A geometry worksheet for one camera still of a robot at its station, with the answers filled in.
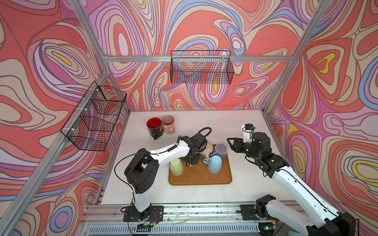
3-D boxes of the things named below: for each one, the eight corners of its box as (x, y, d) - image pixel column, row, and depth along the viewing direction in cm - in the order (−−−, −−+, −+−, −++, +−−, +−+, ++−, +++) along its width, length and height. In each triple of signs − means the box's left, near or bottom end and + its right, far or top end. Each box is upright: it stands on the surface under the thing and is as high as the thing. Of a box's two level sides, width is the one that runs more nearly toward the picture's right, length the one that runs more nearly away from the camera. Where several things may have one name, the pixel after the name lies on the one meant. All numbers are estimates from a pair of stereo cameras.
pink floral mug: (162, 138, 105) (160, 128, 96) (164, 125, 113) (162, 115, 104) (174, 138, 105) (173, 128, 96) (175, 125, 113) (174, 115, 104)
